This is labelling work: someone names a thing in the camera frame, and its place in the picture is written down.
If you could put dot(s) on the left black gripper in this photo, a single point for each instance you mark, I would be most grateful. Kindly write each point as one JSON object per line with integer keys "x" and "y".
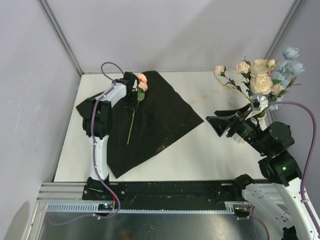
{"x": 134, "y": 104}

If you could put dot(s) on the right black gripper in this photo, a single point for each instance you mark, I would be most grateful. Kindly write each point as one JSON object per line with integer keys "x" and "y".
{"x": 232, "y": 118}

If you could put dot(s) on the pink rose stem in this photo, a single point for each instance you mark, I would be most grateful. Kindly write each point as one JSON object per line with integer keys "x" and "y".
{"x": 141, "y": 88}

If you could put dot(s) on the cream ribbon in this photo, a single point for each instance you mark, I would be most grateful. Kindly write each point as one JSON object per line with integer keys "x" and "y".
{"x": 215, "y": 84}

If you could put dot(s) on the large cream rose stem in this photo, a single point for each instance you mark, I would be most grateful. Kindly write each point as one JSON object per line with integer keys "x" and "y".
{"x": 260, "y": 80}

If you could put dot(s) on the single peach rose stem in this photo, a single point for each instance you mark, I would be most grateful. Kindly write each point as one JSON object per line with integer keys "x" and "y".
{"x": 281, "y": 87}

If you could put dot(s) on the black wrapping paper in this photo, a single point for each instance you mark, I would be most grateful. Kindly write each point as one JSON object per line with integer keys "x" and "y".
{"x": 162, "y": 118}

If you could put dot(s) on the cream small rose spray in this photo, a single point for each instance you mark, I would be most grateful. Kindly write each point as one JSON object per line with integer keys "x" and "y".
{"x": 240, "y": 75}

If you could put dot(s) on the blue flower stem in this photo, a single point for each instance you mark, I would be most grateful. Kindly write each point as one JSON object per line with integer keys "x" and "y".
{"x": 289, "y": 68}

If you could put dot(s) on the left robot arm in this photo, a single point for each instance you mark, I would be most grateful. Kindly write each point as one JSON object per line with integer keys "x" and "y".
{"x": 97, "y": 119}

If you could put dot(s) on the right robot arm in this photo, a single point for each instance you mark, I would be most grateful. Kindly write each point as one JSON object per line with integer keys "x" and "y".
{"x": 277, "y": 165}

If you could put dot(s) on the white ribbed vase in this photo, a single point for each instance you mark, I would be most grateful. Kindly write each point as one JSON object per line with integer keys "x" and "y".
{"x": 248, "y": 132}

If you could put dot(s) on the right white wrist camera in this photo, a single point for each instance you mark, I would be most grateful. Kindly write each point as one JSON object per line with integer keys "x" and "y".
{"x": 258, "y": 103}

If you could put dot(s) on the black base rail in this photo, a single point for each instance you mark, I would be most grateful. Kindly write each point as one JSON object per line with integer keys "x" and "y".
{"x": 207, "y": 195}

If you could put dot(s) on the aluminium frame rails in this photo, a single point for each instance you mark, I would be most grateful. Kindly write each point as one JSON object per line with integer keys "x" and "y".
{"x": 123, "y": 132}

